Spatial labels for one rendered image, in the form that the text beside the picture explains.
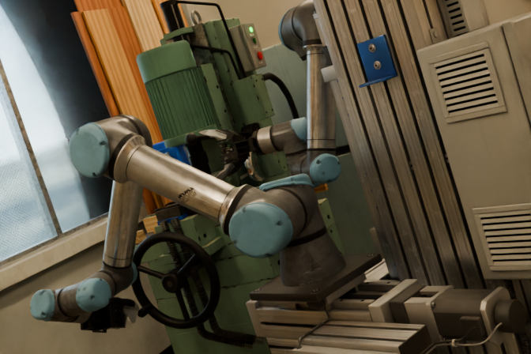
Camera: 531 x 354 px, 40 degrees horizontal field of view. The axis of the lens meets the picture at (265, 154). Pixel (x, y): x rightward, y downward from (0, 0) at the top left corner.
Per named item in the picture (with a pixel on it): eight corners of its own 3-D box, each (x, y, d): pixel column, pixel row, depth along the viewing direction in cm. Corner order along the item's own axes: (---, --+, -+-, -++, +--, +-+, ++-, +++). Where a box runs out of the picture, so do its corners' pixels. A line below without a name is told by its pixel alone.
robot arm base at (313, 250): (359, 259, 163) (345, 217, 162) (315, 286, 153) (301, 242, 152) (312, 261, 174) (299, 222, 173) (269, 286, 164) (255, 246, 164)
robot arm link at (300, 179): (333, 219, 166) (315, 163, 164) (313, 237, 154) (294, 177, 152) (287, 229, 171) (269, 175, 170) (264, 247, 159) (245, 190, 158)
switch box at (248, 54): (241, 73, 250) (227, 29, 249) (253, 70, 259) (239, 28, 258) (256, 68, 247) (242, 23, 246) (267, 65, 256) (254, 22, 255)
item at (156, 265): (151, 273, 229) (147, 261, 229) (183, 251, 248) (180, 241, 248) (260, 250, 212) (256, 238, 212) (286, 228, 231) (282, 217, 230)
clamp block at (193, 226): (162, 256, 214) (152, 227, 214) (184, 241, 227) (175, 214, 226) (203, 246, 208) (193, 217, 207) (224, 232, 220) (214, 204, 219)
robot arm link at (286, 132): (311, 148, 192) (302, 117, 192) (275, 156, 197) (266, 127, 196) (321, 142, 199) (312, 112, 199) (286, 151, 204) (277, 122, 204)
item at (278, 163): (259, 180, 243) (248, 146, 242) (267, 175, 249) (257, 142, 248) (284, 173, 239) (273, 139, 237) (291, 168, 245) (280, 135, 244)
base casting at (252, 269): (154, 301, 231) (145, 274, 230) (231, 243, 283) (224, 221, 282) (276, 277, 212) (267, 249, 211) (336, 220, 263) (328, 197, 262)
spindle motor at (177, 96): (156, 152, 228) (124, 58, 225) (183, 141, 244) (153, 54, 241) (202, 139, 220) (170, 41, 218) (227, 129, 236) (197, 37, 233)
